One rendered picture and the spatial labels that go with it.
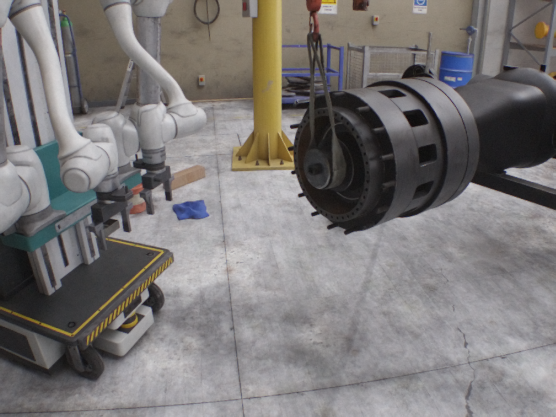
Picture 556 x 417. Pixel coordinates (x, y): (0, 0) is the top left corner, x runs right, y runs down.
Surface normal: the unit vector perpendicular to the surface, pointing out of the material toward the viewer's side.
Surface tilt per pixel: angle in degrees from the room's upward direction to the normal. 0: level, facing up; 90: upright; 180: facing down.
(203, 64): 90
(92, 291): 0
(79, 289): 0
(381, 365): 0
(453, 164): 87
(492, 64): 90
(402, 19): 90
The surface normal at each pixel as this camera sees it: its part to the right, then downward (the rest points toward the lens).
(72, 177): 0.14, 0.55
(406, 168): 0.57, 0.19
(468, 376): 0.00, -0.90
